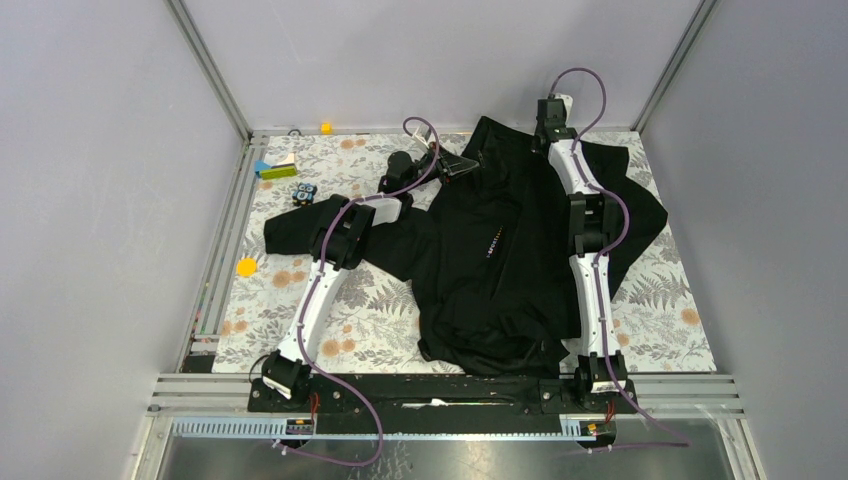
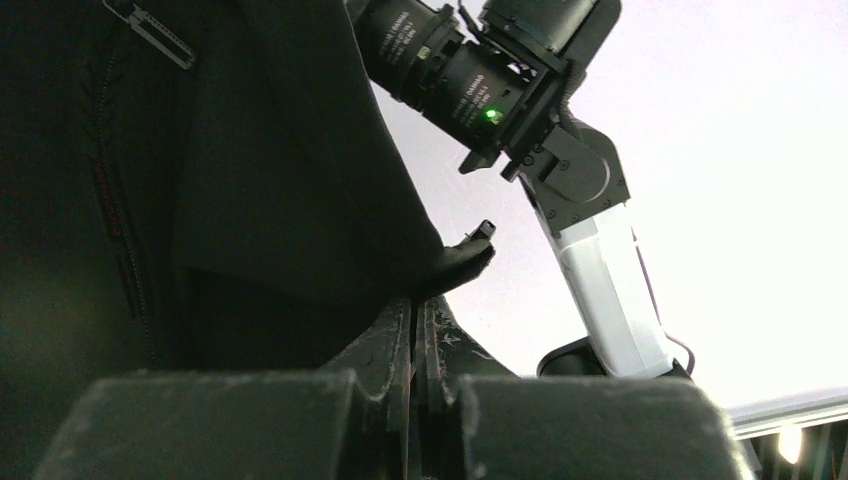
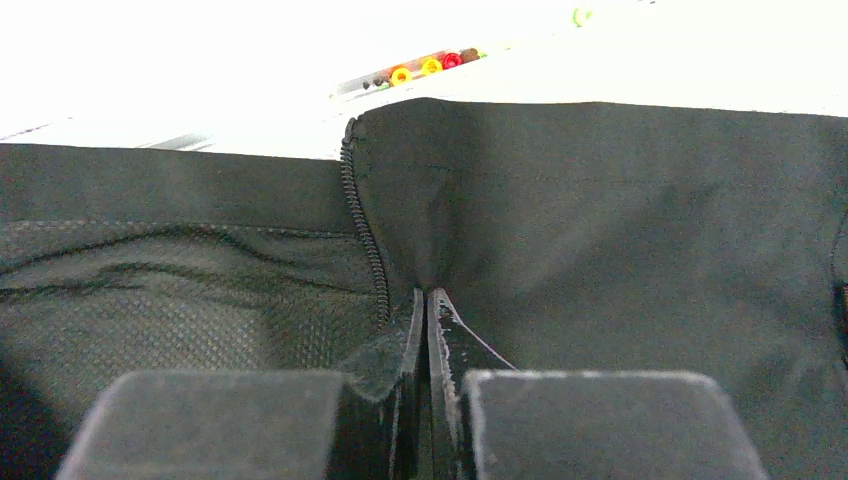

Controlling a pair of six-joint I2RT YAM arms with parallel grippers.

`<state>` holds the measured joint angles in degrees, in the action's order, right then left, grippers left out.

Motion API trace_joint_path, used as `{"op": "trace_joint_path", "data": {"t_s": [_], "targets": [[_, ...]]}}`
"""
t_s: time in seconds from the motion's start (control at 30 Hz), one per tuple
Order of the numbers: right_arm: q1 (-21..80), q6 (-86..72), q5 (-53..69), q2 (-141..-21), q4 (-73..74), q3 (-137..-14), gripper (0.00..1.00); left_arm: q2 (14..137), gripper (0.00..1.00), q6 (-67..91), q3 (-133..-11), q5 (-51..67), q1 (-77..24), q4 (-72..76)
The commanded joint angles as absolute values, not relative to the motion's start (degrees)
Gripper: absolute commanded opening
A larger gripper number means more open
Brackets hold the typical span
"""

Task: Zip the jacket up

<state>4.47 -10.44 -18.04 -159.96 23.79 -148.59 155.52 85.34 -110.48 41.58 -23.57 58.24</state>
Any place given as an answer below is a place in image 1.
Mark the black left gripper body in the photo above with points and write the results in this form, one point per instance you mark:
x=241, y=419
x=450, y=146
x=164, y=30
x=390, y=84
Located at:
x=425, y=170

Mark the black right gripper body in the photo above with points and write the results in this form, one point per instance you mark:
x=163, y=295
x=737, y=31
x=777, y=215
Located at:
x=532, y=148

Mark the black zip-up jacket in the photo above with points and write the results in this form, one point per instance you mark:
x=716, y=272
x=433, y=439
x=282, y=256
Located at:
x=487, y=261

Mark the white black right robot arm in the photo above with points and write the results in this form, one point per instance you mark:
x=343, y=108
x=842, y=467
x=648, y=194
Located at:
x=601, y=369

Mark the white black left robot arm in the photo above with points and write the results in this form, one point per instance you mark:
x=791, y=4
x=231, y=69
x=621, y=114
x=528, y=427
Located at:
x=337, y=247

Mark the small black blue toy car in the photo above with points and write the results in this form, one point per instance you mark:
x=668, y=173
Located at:
x=304, y=194

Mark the green purple toy block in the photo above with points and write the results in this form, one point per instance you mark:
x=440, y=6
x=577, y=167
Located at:
x=284, y=168

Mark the yellow round disc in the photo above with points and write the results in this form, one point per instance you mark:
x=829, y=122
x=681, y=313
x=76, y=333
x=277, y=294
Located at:
x=246, y=267

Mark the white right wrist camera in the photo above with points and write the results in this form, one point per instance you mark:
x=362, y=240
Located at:
x=567, y=102

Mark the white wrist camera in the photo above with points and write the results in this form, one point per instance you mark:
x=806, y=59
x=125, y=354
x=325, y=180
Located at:
x=567, y=102
x=423, y=136

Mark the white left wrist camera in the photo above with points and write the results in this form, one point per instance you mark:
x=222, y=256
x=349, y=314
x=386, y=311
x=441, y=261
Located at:
x=423, y=136

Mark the aluminium corner frame post right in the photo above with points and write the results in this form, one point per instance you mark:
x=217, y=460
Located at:
x=702, y=14

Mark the aluminium corner frame post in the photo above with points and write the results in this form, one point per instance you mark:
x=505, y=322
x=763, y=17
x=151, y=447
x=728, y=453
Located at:
x=702, y=14
x=202, y=54

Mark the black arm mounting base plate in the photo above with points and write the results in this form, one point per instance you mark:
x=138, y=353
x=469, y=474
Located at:
x=430, y=404

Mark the aluminium corner frame post left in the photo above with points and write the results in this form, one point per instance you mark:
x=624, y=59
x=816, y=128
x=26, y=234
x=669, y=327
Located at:
x=202, y=54

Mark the aluminium front rail frame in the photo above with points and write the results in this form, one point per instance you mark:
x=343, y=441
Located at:
x=685, y=426

